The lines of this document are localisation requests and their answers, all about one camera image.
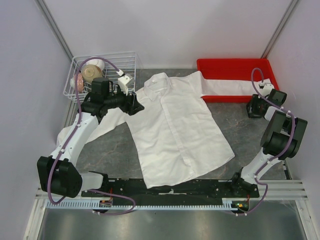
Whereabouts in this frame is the red plastic bin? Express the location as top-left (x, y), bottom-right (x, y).
top-left (196, 58), bottom-right (279, 104)

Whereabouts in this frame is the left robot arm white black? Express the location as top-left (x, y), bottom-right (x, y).
top-left (37, 74), bottom-right (144, 201)

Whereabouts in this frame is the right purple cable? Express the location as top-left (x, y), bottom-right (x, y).
top-left (234, 67), bottom-right (296, 216)

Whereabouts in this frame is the white button shirt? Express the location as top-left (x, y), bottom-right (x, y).
top-left (56, 70), bottom-right (270, 190)

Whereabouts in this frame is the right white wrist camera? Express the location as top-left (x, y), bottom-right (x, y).
top-left (258, 82), bottom-right (274, 97)

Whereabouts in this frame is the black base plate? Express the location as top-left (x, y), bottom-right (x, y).
top-left (81, 177), bottom-right (260, 210)

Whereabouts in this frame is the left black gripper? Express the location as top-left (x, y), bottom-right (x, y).
top-left (104, 85), bottom-right (144, 116)

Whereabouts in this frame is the white wire dish rack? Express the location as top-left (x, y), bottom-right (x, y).
top-left (63, 51), bottom-right (137, 103)

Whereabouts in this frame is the aluminium frame rail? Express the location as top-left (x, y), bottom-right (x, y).
top-left (35, 179), bottom-right (308, 201)

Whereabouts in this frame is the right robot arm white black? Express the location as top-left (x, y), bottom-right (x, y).
top-left (229, 89), bottom-right (308, 197)

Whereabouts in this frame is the beige ceramic bowl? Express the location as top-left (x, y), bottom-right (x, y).
top-left (81, 64), bottom-right (103, 84)

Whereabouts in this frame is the light blue cable duct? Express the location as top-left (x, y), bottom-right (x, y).
top-left (45, 199), bottom-right (250, 211)

